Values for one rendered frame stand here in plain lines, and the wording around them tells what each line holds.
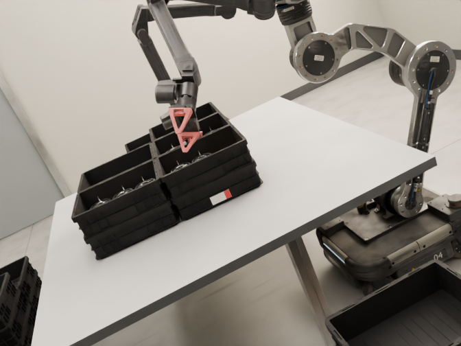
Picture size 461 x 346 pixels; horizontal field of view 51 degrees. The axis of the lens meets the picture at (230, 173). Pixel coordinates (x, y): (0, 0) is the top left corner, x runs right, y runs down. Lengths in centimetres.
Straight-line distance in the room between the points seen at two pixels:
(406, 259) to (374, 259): 14
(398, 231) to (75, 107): 365
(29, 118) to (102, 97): 73
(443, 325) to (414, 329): 8
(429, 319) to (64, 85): 426
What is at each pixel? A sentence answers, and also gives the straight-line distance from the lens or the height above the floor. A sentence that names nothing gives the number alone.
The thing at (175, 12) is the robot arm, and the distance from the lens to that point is 216.
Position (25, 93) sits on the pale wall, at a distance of 520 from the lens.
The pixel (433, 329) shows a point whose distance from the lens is 156.
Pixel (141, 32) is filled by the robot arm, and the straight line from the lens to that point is 212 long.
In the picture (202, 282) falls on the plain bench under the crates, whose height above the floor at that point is 68.
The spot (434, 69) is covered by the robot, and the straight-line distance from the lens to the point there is 227.
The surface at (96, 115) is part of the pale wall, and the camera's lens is 520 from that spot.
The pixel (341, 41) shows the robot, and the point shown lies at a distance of 208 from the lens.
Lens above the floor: 159
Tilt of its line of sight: 22 degrees down
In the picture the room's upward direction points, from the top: 23 degrees counter-clockwise
